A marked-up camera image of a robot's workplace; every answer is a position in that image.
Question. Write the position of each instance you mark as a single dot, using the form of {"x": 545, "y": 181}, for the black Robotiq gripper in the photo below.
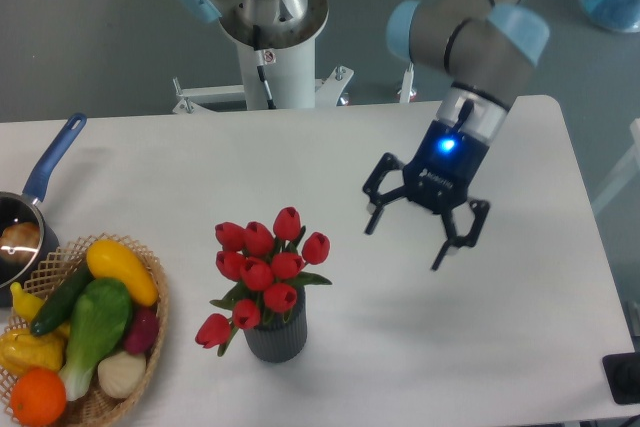
{"x": 445, "y": 172}

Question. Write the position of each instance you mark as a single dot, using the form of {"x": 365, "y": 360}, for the brown bread in pan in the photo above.
{"x": 19, "y": 243}

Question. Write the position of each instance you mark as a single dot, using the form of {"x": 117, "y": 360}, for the red tulip bouquet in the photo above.
{"x": 267, "y": 266}

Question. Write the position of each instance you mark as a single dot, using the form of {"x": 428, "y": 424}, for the dark grey ribbed vase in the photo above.
{"x": 280, "y": 341}

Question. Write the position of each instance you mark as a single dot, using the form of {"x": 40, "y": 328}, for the purple red onion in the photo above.
{"x": 142, "y": 333}

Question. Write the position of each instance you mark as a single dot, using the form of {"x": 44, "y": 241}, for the orange fruit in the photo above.
{"x": 38, "y": 398}

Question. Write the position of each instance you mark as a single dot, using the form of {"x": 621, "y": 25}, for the woven wicker basket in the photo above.
{"x": 107, "y": 399}

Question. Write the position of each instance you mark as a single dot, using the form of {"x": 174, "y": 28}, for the green cucumber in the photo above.
{"x": 59, "y": 306}

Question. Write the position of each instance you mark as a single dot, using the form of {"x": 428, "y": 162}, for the yellow squash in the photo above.
{"x": 107, "y": 258}

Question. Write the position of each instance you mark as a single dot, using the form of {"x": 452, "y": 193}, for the white garlic bulb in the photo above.
{"x": 120, "y": 374}

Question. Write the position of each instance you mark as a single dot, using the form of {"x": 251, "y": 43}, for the yellow orange gourd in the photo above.
{"x": 22, "y": 352}

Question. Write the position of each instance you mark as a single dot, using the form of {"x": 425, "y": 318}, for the green bok choy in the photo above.
{"x": 98, "y": 321}

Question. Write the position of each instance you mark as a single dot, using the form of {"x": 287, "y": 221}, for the black device at edge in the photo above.
{"x": 622, "y": 373}

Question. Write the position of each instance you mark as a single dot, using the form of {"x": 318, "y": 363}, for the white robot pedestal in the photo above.
{"x": 275, "y": 42}

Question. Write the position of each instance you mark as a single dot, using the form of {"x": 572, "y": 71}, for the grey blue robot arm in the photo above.
{"x": 489, "y": 48}

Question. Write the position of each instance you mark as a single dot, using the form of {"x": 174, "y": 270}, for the yellow banana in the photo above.
{"x": 25, "y": 306}

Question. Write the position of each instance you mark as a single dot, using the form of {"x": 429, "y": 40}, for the blue handled saucepan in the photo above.
{"x": 25, "y": 207}

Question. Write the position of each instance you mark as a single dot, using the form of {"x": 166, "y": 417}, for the white frame at right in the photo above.
{"x": 619, "y": 176}

